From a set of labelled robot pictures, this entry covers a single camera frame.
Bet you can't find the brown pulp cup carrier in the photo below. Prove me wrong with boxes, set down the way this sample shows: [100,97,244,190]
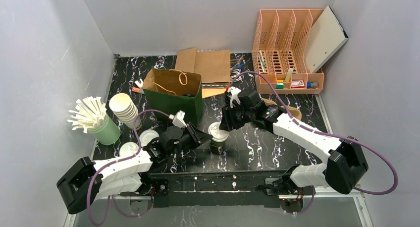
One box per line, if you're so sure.
[262,98,302,120]

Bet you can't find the green kraft paper bag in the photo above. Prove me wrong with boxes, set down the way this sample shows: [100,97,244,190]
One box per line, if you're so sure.
[143,68,203,126]

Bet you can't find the green paper coffee cup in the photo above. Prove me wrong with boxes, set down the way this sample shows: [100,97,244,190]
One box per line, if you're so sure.
[210,138,226,155]

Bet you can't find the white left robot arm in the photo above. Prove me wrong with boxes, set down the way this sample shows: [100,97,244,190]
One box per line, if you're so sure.
[56,123,212,214]

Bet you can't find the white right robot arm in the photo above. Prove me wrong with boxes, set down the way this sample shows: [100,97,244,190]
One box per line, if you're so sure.
[219,87,368,194]

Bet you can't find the red and white small box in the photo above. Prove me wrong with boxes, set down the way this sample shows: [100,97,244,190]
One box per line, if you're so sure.
[291,80,306,89]

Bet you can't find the stack of flat paper bags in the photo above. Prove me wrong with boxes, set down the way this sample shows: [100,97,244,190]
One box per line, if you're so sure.
[175,48,231,99]

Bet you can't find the teal and orange stapler tools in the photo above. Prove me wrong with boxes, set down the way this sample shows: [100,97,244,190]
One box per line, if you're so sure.
[131,79,145,95]

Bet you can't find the stack of white paper cups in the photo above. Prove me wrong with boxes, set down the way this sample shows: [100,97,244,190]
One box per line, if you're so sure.
[109,93,140,130]

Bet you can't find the grey blue small bottle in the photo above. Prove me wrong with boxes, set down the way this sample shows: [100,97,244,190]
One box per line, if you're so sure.
[307,82,318,89]

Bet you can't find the orange plastic file organizer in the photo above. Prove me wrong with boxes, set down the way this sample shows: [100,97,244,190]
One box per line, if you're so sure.
[252,9,324,94]

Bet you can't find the green cup of white straws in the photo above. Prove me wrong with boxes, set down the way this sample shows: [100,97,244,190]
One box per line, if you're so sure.
[67,96,121,145]

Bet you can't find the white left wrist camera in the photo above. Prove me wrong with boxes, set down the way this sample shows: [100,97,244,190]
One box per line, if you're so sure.
[169,111,187,128]

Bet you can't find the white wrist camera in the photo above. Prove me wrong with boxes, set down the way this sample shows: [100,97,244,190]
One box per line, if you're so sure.
[169,111,187,128]
[227,87,242,108]

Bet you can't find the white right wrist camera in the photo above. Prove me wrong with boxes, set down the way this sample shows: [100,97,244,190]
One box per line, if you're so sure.
[227,87,242,108]

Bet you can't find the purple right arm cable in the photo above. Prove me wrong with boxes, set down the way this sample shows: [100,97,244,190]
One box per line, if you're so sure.
[228,71,399,216]

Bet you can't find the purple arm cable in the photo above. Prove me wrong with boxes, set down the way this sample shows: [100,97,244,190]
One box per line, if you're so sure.
[228,71,399,216]
[86,110,174,227]

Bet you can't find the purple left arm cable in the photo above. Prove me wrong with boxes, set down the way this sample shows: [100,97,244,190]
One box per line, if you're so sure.
[86,110,174,227]

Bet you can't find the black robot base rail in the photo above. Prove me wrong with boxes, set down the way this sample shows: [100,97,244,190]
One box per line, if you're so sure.
[119,169,329,208]

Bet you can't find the white board leaning on wall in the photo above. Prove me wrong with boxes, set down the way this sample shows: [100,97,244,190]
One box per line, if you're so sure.
[304,6,349,73]

